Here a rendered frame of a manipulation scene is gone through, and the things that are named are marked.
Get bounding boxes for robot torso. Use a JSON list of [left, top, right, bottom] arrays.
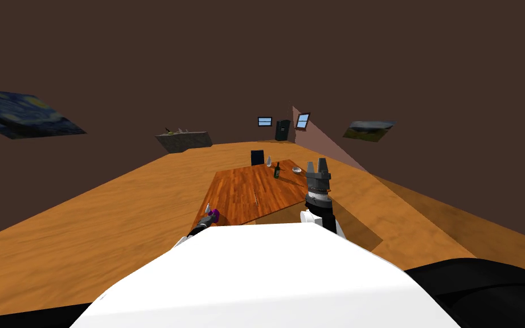
[[68, 222, 462, 328]]

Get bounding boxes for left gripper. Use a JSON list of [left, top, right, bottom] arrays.
[[196, 203, 214, 229]]

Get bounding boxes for black tall cabinet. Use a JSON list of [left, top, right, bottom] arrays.
[[274, 119, 291, 142]]

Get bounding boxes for green landscape painting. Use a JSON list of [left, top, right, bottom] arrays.
[[342, 120, 398, 144]]

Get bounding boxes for grey counter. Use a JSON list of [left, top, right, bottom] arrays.
[[155, 128, 214, 154]]

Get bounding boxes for blue swirling night painting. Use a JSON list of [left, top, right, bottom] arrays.
[[0, 87, 88, 140]]

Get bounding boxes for brown wooden table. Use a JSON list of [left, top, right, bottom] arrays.
[[192, 159, 333, 227]]

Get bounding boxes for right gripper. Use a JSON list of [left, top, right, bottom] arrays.
[[306, 157, 332, 194]]

